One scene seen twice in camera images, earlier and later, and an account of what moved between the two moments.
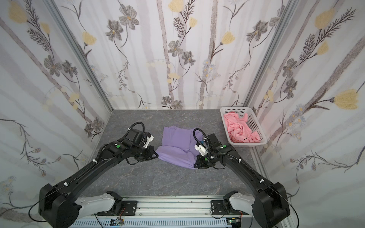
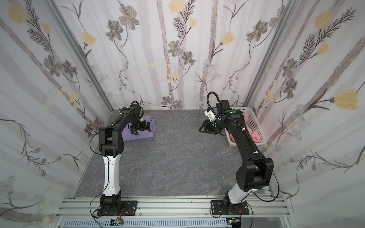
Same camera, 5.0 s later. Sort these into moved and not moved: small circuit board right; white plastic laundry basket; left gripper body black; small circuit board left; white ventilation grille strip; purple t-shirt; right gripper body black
Moved: left gripper body black; right gripper body black; purple t-shirt
Not moved: small circuit board left; white ventilation grille strip; small circuit board right; white plastic laundry basket
